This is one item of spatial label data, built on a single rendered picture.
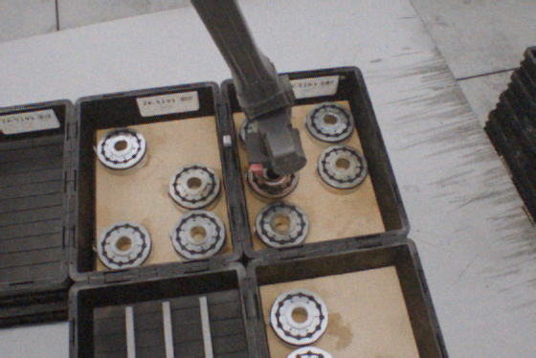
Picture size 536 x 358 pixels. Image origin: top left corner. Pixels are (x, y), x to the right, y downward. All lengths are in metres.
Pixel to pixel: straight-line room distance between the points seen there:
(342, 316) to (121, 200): 0.49
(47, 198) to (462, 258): 0.89
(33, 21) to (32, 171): 1.67
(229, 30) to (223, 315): 0.54
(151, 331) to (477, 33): 2.17
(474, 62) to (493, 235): 1.43
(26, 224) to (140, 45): 0.63
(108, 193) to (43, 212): 0.14
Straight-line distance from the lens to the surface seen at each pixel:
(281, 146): 0.86
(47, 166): 1.22
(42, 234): 1.15
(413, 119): 1.42
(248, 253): 0.94
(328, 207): 1.10
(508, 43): 2.79
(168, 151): 1.17
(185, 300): 1.03
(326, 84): 1.19
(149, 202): 1.12
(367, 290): 1.04
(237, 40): 0.70
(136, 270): 0.95
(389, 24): 1.63
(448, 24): 2.76
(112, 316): 1.04
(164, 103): 1.17
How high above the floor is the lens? 1.80
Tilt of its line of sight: 60 degrees down
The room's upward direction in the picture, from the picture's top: 2 degrees clockwise
